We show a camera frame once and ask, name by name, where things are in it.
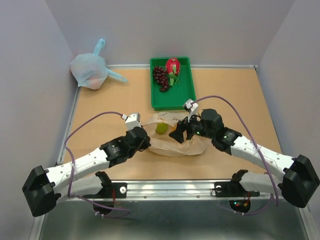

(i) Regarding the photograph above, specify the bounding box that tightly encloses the green plastic tray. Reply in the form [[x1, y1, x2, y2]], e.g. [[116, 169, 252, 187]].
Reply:
[[150, 56, 196, 111]]

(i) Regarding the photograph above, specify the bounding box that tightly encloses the blue plastic bag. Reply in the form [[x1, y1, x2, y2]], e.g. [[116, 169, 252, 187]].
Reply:
[[69, 39, 128, 90]]

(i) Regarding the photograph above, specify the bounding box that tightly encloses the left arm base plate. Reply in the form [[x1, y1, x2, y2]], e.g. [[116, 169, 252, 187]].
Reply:
[[82, 182, 128, 199]]

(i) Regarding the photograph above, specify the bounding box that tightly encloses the red dragon fruit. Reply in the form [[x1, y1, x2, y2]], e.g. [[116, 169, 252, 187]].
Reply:
[[165, 57, 181, 87]]

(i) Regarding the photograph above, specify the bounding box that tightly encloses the aluminium mounting rail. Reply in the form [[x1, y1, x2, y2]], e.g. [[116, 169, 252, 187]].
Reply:
[[70, 175, 271, 202]]

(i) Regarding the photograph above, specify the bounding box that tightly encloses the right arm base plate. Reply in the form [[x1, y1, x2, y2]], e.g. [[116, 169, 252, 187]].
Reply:
[[211, 181, 260, 198]]

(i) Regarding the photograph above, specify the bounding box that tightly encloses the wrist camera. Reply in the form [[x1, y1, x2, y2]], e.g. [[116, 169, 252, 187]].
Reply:
[[183, 99, 199, 122], [121, 112, 142, 130]]

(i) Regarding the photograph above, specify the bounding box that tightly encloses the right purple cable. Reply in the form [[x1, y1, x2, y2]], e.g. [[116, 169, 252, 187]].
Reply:
[[192, 95, 280, 216]]

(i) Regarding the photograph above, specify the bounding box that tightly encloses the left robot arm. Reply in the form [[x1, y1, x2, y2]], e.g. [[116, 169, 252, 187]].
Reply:
[[22, 127, 151, 217]]

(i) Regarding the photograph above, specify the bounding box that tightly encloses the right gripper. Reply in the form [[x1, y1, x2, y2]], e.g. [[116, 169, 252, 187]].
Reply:
[[168, 110, 214, 144]]

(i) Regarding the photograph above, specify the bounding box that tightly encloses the green pear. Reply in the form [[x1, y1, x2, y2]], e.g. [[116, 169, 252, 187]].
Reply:
[[155, 122, 168, 135]]

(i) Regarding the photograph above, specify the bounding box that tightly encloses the dark red grape bunch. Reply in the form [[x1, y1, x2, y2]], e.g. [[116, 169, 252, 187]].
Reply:
[[152, 66, 170, 92]]

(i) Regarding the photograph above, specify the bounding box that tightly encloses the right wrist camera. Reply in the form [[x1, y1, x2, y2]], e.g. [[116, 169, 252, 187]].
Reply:
[[183, 99, 199, 122]]

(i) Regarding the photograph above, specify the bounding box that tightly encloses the orange plastic bag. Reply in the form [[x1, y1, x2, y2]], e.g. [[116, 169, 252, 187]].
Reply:
[[141, 112, 211, 157]]

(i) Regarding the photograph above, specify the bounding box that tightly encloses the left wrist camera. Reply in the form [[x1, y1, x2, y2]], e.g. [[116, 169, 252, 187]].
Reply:
[[121, 112, 142, 130]]

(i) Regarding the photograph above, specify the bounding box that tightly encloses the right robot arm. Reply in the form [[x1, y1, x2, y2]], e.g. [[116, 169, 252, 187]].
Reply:
[[169, 109, 320, 208]]

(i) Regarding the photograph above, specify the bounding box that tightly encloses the purple cable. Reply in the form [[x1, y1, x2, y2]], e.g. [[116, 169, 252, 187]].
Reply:
[[192, 95, 280, 216], [63, 111, 131, 218]]

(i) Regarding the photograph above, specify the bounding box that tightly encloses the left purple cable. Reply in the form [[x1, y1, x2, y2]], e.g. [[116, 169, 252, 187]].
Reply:
[[63, 111, 131, 218]]

